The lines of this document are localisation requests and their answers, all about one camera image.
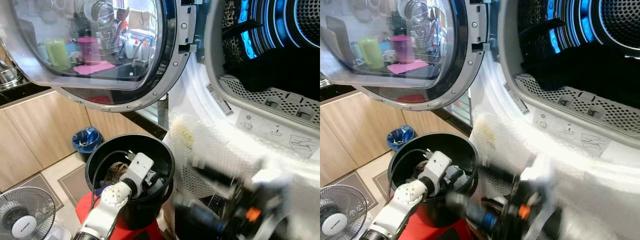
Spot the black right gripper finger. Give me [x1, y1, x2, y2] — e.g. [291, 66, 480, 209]
[477, 165, 523, 187]
[191, 165, 246, 191]
[174, 199, 227, 236]

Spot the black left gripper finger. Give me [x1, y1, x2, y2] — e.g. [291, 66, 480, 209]
[449, 192, 502, 228]

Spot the white mesh laundry bag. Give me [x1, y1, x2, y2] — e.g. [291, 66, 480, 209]
[167, 114, 266, 202]
[470, 112, 541, 201]

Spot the patterned clothes pile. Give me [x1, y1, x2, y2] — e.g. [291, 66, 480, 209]
[102, 161, 130, 190]
[407, 161, 432, 183]

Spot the white front-load washing machine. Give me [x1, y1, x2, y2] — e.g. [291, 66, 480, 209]
[167, 0, 321, 240]
[470, 0, 640, 240]

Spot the black plastic bucket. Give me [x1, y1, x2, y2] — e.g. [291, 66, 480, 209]
[387, 132, 480, 229]
[85, 133, 176, 231]

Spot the red plastic stool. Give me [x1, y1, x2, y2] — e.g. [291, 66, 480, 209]
[407, 204, 476, 240]
[75, 192, 166, 240]

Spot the bin with blue bag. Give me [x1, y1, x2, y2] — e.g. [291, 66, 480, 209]
[386, 125, 419, 152]
[72, 127, 105, 162]

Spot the white floor fan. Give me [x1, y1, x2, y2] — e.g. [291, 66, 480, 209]
[320, 185, 369, 240]
[0, 187, 57, 240]

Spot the grey perforated lint filter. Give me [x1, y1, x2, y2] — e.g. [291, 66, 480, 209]
[514, 72, 640, 134]
[218, 74, 321, 126]

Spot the round glass washer door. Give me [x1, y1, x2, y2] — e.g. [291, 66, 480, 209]
[320, 0, 490, 112]
[0, 0, 195, 112]

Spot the black garment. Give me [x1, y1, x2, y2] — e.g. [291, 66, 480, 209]
[520, 18, 640, 97]
[222, 20, 321, 95]

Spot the leopard print garment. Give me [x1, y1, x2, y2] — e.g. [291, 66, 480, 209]
[222, 0, 252, 64]

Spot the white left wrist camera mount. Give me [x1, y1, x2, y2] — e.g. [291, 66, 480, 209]
[423, 150, 454, 184]
[120, 152, 155, 187]

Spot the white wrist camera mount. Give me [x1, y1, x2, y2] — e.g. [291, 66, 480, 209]
[423, 150, 454, 184]
[120, 152, 155, 187]
[252, 169, 290, 193]
[519, 166, 558, 193]

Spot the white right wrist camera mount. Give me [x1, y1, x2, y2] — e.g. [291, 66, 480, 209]
[252, 169, 290, 193]
[519, 166, 558, 193]

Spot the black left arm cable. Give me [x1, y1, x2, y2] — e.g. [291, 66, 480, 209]
[388, 148, 435, 201]
[90, 149, 137, 202]

